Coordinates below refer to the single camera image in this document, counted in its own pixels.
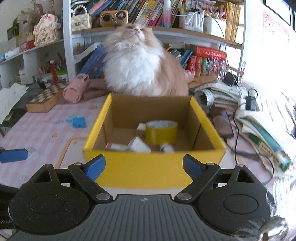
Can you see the floral doll figure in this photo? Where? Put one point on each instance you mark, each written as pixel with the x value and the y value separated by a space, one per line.
pixel 46 31

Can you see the white paper sheets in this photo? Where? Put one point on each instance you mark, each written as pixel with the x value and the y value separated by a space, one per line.
pixel 9 97

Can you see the small white plug adapter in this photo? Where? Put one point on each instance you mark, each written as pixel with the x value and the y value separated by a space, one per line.
pixel 140 131

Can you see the yellow cardboard box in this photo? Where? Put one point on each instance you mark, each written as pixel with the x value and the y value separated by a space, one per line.
pixel 117 123

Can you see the pink checkered tablecloth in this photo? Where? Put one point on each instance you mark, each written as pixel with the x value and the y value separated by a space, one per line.
pixel 58 138

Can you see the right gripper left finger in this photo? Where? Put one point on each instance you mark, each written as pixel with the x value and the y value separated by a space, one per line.
pixel 85 175

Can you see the wooden chessboard box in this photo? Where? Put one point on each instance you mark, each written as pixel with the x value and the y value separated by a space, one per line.
pixel 43 102

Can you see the brown folded cloth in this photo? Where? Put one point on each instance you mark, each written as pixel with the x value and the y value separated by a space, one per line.
pixel 95 88

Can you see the blue leaning books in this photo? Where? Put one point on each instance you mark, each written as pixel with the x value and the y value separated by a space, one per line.
pixel 94 62

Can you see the stack of books and papers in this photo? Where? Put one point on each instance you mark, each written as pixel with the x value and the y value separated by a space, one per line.
pixel 268 136

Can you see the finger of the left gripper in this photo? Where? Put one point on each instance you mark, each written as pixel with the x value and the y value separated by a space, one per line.
pixel 14 155

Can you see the yellow tape roll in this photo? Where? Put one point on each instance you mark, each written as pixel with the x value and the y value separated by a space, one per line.
pixel 161 131

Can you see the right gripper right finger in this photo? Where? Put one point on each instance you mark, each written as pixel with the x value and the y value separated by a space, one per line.
pixel 203 176

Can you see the orange white fluffy cat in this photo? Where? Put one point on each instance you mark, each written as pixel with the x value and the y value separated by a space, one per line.
pixel 136 63

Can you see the black power adapter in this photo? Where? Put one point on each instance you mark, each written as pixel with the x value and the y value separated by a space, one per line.
pixel 250 100

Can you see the red pen holder bottle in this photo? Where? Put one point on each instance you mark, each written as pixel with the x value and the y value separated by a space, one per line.
pixel 53 71

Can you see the gold retro radio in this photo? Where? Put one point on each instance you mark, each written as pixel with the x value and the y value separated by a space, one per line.
pixel 113 18

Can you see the pink cylindrical pencil case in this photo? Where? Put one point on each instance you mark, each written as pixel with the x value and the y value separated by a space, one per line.
pixel 73 92

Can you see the black smartphone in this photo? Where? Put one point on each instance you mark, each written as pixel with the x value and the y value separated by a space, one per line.
pixel 221 122

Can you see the red dictionary book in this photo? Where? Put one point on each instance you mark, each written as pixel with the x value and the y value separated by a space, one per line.
pixel 206 52

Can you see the white red small box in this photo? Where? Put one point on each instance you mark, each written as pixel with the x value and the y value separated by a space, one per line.
pixel 115 147

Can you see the white quilted pearl handbag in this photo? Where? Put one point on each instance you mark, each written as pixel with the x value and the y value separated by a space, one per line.
pixel 80 19

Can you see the white charger cube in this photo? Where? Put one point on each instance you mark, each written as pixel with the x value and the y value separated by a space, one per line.
pixel 137 145

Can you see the white blue spray bottle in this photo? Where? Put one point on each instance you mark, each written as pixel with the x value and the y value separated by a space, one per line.
pixel 167 148

